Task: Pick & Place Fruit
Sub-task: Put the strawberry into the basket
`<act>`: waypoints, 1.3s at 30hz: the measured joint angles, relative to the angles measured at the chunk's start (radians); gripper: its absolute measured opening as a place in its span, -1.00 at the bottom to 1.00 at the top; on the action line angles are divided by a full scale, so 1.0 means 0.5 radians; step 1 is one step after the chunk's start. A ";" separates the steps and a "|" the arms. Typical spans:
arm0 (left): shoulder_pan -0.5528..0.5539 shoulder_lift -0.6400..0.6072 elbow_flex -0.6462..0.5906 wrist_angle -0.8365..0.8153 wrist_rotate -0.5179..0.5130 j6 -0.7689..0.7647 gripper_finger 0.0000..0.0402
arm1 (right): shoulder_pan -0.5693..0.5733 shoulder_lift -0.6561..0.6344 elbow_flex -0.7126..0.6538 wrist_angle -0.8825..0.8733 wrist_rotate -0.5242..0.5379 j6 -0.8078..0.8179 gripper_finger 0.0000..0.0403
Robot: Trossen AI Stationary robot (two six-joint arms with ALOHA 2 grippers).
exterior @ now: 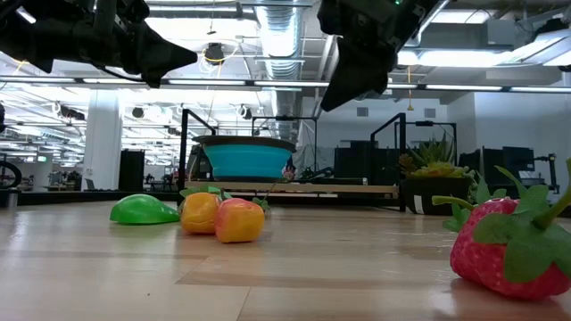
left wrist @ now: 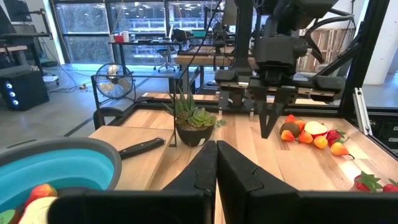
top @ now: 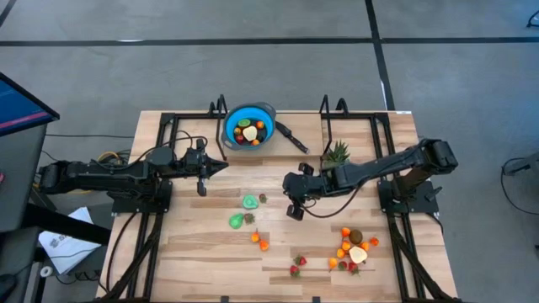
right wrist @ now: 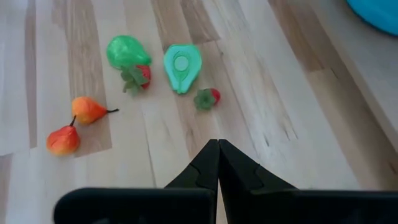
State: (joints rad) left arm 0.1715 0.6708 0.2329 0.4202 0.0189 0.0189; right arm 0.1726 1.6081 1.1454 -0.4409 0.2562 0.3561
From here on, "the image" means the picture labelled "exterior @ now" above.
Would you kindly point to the small orange toy fruit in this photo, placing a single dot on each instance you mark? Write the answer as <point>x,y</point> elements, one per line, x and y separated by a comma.
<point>239,220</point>
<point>199,213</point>

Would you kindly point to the grey cylinder bin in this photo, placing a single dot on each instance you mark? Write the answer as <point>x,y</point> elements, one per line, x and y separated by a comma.
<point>12,198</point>

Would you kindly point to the black ceiling camera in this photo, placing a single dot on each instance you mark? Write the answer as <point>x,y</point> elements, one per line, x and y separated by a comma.
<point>214,53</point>

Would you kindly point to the black tube stand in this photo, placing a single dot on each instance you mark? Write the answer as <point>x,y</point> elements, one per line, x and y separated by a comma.
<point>183,151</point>
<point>403,147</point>

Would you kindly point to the black speaker cabinet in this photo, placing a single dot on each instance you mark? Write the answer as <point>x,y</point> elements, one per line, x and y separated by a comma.
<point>131,169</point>

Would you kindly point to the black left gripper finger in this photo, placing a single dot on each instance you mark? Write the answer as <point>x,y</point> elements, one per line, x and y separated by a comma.
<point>165,55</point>

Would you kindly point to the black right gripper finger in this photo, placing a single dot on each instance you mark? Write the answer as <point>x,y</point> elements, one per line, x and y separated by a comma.
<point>357,71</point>

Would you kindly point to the silver ventilation duct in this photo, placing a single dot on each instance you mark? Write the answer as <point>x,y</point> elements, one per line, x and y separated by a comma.
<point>278,44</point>

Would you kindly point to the long ceiling light strip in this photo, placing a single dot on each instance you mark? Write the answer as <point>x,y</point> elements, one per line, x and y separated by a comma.
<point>205,82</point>

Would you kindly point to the black monitor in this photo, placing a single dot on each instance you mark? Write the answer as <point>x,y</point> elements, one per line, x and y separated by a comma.
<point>513,162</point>

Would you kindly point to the bright green pear half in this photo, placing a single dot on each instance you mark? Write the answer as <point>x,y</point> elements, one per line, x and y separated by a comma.
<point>143,210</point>

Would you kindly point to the black metal table frame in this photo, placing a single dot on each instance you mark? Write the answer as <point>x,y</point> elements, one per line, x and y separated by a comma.
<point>67,198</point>

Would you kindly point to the black wheel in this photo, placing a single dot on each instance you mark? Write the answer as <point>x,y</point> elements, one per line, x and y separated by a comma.
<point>9,174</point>

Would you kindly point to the blue collapsible colander grey rim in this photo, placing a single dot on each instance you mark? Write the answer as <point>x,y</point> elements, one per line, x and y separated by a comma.
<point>245,160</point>

